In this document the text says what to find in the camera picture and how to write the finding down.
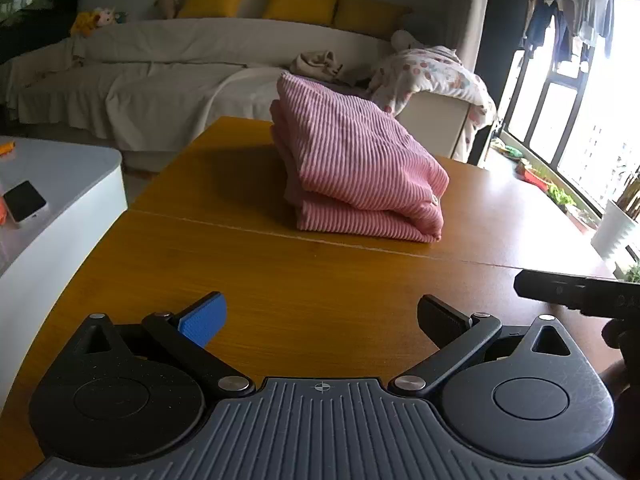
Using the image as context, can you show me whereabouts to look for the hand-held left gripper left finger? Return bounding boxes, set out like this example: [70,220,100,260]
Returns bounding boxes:
[67,291,256,396]

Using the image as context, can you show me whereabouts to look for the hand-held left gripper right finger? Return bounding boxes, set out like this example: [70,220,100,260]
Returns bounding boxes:
[390,295,584,396]

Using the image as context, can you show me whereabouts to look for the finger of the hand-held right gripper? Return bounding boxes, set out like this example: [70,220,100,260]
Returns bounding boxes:
[514,269,640,317]

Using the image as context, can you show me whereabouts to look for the pink ribbed garment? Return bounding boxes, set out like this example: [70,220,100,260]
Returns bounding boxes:
[270,72,450,244]

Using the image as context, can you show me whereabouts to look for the hanging clothes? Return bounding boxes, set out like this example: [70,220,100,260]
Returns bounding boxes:
[522,0,617,67]

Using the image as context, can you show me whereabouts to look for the white ribbed plant pot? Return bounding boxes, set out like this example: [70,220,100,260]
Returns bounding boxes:
[591,199,640,262]

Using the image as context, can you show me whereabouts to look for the green potted plant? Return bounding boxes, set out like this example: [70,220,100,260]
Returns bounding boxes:
[547,182,577,207]

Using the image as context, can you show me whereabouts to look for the red planter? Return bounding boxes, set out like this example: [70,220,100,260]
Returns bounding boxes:
[515,159,552,184]

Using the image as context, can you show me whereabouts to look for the white coffee table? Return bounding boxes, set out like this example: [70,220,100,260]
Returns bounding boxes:
[0,135,130,281]

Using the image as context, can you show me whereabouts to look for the black and white device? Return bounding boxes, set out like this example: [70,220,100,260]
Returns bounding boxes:
[2,181,50,225]

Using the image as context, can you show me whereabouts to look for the floral print blanket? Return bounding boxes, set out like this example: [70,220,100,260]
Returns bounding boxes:
[367,44,499,149]

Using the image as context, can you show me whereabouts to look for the sofa with white cover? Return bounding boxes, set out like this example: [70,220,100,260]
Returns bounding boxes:
[0,17,493,162]

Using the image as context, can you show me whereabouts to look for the beige crumpled cloth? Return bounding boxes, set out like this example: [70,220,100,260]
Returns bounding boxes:
[290,50,344,81]

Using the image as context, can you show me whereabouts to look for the yellow cushion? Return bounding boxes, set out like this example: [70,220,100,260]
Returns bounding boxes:
[334,0,414,37]
[262,0,341,27]
[176,0,251,20]

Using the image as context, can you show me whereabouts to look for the yellow plush toy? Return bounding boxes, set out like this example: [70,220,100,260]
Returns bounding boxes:
[70,10,99,37]

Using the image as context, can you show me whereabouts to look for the dark television screen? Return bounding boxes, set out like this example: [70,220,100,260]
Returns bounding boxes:
[0,0,81,64]

